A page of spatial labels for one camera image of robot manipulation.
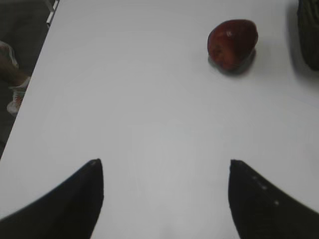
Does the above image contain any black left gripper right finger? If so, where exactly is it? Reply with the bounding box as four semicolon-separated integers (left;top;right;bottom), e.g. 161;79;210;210
228;159;319;239

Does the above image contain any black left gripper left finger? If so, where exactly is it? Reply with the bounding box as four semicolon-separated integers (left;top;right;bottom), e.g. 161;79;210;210
0;159;104;239

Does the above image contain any dark brown wicker basket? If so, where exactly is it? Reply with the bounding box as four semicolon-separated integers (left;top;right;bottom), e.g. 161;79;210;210
297;0;319;71

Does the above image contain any person's leg with sneaker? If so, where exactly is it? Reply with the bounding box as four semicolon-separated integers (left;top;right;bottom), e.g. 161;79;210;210
0;41;31;117

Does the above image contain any dark red apple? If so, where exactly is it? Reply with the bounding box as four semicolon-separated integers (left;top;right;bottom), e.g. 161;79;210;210
207;19;259;72

